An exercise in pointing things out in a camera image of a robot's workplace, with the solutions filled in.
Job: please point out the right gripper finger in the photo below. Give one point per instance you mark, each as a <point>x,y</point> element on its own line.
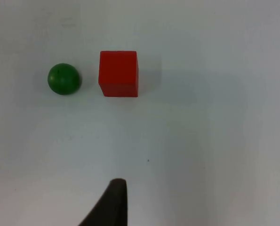
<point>114,207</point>

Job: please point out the green ball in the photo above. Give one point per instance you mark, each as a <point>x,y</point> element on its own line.
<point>64,78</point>

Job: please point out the red cube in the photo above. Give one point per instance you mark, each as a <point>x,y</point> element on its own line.
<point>118,73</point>

